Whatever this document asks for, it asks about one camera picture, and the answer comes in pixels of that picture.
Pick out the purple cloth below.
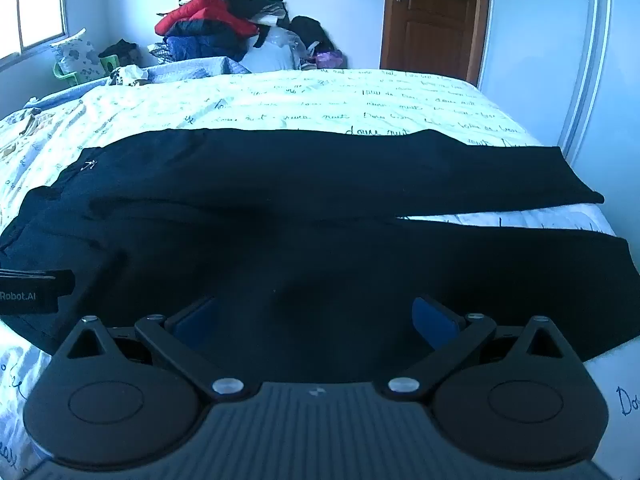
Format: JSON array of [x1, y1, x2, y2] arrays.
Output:
[[314, 50, 347, 70]]

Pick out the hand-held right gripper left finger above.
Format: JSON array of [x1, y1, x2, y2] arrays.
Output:
[[62, 296, 261, 403]]

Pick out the green plastic chair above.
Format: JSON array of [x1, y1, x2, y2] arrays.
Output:
[[52, 55, 121, 87]]

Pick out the bed with script-printed sheet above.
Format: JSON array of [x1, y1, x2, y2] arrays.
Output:
[[0, 56, 640, 480]]

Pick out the small black cloth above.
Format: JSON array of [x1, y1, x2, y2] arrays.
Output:
[[98, 40, 142, 63]]

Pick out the light blue quilt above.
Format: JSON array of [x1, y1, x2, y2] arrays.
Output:
[[25, 56, 251, 108]]

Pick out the brown wooden cabinet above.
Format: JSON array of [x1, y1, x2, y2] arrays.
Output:
[[380, 0, 493, 86]]

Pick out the patterned white cloth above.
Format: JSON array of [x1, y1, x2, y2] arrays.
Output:
[[107, 64, 150, 87]]

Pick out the floral pillow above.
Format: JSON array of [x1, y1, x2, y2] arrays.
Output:
[[50, 30, 103, 83]]

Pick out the dark blue jacket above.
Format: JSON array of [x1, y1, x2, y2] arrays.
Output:
[[164, 20, 251, 63]]

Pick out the clear plastic bag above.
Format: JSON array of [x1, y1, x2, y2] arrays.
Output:
[[257, 27, 308, 68]]

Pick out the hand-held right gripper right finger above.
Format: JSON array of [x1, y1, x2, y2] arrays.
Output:
[[387, 296, 577, 403]]

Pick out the pile of coloured clothes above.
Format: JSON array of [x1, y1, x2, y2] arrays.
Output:
[[155, 0, 260, 38]]

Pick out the white wardrobe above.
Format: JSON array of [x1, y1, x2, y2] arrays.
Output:
[[477, 0, 640, 196]]

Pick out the black pants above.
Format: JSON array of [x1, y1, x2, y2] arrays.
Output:
[[0, 128, 640, 383]]

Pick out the window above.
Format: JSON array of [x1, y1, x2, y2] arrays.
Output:
[[0, 0, 68, 61]]

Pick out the black bag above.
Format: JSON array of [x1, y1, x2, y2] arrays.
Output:
[[289, 15, 337, 56]]

